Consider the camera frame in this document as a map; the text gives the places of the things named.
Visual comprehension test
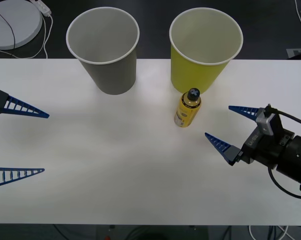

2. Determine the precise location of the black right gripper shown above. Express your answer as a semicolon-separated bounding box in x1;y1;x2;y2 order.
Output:
204;105;295;169

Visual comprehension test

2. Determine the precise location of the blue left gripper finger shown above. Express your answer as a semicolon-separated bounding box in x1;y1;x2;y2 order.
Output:
0;87;50;119
0;167;46;190

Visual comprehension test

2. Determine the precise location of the yellow bottle with black cap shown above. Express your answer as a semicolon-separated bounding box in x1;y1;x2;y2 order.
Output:
174;87;202;128

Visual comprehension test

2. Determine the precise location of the yellow-green plastic bin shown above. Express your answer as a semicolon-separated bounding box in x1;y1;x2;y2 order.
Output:
169;6;244;96

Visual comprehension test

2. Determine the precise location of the white round disc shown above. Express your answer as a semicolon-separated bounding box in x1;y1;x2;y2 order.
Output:
0;0;44;50

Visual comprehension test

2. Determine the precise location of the black and white marker board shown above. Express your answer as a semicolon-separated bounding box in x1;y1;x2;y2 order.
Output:
286;47;301;61

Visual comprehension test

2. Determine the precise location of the white power strip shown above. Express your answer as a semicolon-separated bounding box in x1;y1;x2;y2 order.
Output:
31;0;52;17

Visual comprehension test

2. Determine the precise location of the grey plastic bin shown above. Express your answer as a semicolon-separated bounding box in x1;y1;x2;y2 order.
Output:
66;6;140;96

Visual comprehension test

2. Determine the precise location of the white power strip cable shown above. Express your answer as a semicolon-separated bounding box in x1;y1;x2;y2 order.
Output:
0;13;54;60

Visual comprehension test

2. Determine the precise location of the thin black cable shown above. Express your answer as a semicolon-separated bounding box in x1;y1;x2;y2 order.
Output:
0;4;16;49

